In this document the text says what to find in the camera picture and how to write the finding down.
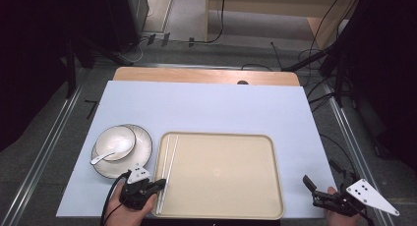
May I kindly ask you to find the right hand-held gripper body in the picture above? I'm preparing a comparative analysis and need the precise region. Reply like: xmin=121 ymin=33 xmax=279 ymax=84
xmin=311 ymin=169 xmax=400 ymax=218

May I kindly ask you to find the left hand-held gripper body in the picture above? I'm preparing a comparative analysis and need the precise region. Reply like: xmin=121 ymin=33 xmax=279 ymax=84
xmin=119 ymin=162 xmax=157 ymax=210

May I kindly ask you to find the white chopstick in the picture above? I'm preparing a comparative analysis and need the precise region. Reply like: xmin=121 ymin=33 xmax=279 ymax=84
xmin=155 ymin=136 xmax=171 ymax=215
xmin=158 ymin=136 xmax=180 ymax=215

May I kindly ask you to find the white plate with dark rim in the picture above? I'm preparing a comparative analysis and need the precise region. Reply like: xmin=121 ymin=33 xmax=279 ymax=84
xmin=90 ymin=123 xmax=153 ymax=180

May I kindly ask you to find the white ceramic spoon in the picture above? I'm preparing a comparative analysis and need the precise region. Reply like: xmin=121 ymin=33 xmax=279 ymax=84
xmin=89 ymin=140 xmax=134 ymax=166

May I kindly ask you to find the white bowl with dark rim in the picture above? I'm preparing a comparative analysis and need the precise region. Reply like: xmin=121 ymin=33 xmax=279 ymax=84
xmin=94 ymin=125 xmax=137 ymax=162

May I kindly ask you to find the beige plastic tray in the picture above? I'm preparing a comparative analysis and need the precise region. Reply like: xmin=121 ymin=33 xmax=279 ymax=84
xmin=150 ymin=131 xmax=285 ymax=220

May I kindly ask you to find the person's left hand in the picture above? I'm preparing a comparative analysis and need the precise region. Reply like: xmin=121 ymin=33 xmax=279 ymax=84
xmin=104 ymin=186 xmax=158 ymax=226

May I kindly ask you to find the person's right hand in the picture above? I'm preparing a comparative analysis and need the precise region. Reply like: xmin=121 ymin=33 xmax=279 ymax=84
xmin=324 ymin=207 xmax=365 ymax=226

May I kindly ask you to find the pale blue table sheet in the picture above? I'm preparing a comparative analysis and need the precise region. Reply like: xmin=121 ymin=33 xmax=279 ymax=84
xmin=55 ymin=81 xmax=337 ymax=219

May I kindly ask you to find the black stand pole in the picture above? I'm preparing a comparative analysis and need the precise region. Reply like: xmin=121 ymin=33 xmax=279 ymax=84
xmin=281 ymin=50 xmax=328 ymax=73

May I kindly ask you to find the black curtain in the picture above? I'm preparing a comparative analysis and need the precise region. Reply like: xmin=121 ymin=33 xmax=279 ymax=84
xmin=337 ymin=0 xmax=417 ymax=171
xmin=0 ymin=0 xmax=109 ymax=151

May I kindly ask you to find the black stand leg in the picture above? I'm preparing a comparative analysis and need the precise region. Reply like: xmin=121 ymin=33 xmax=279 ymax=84
xmin=63 ymin=38 xmax=78 ymax=99

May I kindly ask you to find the black cabinet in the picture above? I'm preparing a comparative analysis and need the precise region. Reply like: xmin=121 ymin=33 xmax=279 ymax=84
xmin=104 ymin=0 xmax=150 ymax=53

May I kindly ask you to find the wooden shelf unit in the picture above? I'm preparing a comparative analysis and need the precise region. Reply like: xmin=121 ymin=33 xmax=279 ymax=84
xmin=205 ymin=0 xmax=363 ymax=51

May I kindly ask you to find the black floor cable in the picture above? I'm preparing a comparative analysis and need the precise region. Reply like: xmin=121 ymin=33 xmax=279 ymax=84
xmin=306 ymin=85 xmax=337 ymax=112
xmin=240 ymin=63 xmax=273 ymax=72
xmin=319 ymin=133 xmax=357 ymax=170

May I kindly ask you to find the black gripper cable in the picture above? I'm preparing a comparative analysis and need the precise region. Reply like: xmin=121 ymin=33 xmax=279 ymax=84
xmin=99 ymin=171 xmax=132 ymax=226

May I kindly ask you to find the aluminium frame rail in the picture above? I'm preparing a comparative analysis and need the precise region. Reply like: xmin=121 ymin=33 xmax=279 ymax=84
xmin=323 ymin=83 xmax=391 ymax=226
xmin=0 ymin=85 xmax=83 ymax=226

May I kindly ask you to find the white floor cable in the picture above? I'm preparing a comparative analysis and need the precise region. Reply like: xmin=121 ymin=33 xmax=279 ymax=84
xmin=117 ymin=35 xmax=146 ymax=64

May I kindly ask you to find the black hanging cable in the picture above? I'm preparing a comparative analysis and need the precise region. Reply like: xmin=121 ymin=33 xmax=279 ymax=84
xmin=188 ymin=0 xmax=227 ymax=45

